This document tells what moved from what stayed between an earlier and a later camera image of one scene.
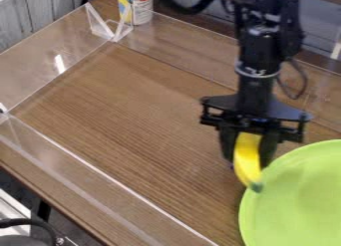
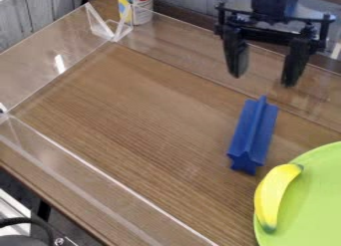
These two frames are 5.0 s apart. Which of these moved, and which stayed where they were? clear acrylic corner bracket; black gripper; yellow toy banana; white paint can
Moved: black gripper; yellow toy banana
Stayed: white paint can; clear acrylic corner bracket
